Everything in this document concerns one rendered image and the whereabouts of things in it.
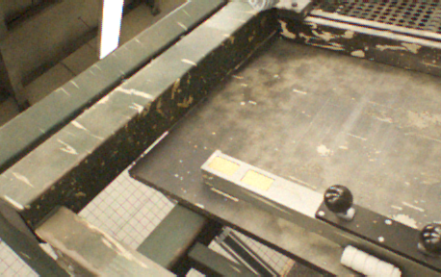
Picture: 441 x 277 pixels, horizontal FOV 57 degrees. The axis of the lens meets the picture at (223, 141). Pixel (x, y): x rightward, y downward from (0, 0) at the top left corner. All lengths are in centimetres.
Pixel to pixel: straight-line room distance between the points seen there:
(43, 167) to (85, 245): 16
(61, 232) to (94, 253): 8
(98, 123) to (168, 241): 25
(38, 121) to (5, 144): 11
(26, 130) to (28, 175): 54
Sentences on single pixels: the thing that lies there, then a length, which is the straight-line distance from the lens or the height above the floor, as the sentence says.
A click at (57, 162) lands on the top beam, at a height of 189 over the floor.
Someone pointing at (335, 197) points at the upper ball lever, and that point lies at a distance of 53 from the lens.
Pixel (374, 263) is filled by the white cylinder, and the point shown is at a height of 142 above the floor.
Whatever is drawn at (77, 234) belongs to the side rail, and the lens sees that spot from 69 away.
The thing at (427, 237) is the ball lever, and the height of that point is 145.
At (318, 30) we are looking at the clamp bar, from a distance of 109.
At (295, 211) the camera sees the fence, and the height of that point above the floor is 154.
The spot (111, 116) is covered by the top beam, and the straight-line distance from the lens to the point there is 79.
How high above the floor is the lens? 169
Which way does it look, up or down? 1 degrees up
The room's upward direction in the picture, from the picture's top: 48 degrees counter-clockwise
